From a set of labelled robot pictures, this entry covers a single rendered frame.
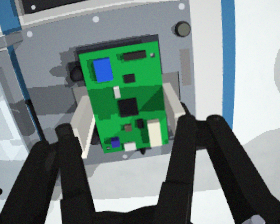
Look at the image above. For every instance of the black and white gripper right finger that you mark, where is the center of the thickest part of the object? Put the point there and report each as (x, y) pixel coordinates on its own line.
(247, 195)

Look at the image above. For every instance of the green circuit board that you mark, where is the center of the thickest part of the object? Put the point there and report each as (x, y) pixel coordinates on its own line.
(125, 88)

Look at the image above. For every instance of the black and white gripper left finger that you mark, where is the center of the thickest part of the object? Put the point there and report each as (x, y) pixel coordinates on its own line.
(29, 199)

